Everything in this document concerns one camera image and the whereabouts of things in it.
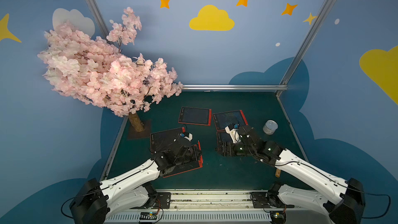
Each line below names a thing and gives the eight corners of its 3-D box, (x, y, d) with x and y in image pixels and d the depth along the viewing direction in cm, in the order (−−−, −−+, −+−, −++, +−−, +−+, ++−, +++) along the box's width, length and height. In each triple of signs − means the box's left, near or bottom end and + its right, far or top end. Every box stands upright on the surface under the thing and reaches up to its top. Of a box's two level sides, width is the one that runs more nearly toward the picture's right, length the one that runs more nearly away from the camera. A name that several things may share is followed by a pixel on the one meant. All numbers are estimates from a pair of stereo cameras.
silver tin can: (264, 134, 100) (267, 130, 96) (261, 124, 105) (264, 119, 101) (276, 134, 100) (280, 130, 96) (273, 124, 105) (276, 120, 101)
